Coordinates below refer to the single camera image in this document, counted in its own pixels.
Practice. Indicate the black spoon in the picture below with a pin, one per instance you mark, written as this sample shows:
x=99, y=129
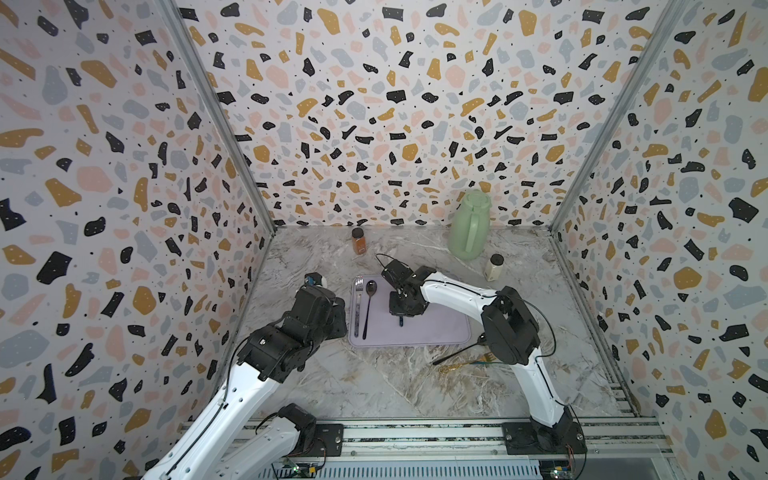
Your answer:
x=370, y=289
x=456, y=354

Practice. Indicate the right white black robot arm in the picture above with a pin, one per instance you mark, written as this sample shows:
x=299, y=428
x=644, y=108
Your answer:
x=511, y=333

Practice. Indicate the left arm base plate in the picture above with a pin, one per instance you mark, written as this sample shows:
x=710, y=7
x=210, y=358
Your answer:
x=324, y=440

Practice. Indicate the aluminium rail frame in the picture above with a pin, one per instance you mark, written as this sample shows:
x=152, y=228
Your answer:
x=617, y=448

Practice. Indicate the gold fork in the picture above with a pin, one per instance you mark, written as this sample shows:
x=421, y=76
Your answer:
x=485, y=360

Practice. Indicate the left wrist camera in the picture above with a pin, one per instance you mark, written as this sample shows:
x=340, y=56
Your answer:
x=313, y=279

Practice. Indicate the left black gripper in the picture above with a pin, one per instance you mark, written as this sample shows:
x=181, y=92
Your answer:
x=338, y=315

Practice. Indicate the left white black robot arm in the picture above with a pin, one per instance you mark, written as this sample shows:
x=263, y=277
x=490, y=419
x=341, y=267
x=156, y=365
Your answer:
x=264, y=361

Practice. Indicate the green plastic pitcher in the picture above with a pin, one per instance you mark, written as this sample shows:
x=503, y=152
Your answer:
x=470, y=226

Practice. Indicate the orange spice jar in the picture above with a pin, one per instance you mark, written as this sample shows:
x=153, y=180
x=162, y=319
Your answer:
x=359, y=241

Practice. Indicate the silver fork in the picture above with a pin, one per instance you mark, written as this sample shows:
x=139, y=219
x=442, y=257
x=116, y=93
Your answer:
x=357, y=299

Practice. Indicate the white shaker jar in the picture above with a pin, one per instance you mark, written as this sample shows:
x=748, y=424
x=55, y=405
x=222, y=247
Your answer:
x=494, y=267

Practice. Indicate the lilac placemat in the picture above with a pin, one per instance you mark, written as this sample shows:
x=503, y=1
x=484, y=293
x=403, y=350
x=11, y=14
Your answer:
x=439, y=325

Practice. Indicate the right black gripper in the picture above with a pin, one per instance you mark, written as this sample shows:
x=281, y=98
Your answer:
x=413, y=312

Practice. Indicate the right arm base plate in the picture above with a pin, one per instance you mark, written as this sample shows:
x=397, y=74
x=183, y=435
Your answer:
x=528, y=438

